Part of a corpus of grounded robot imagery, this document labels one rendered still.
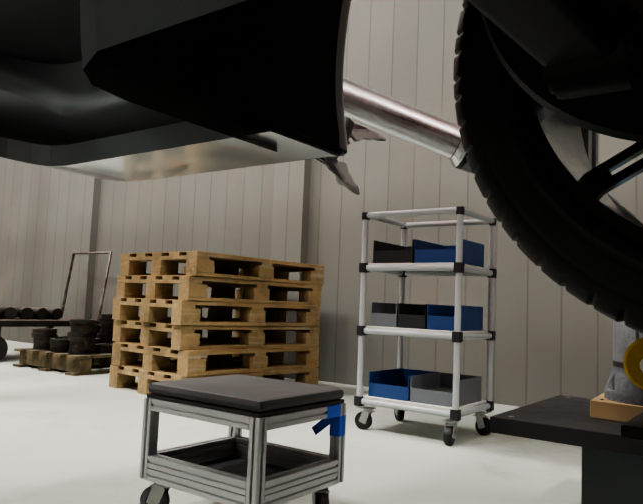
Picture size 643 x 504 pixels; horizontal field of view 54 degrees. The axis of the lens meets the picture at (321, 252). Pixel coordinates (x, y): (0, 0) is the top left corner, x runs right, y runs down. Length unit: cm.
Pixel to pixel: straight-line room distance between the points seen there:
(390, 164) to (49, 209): 437
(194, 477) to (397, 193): 319
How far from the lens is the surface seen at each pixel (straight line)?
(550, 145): 73
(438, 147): 161
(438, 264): 277
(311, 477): 166
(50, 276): 755
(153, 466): 174
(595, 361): 395
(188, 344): 364
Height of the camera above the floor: 56
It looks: 5 degrees up
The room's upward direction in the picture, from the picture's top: 2 degrees clockwise
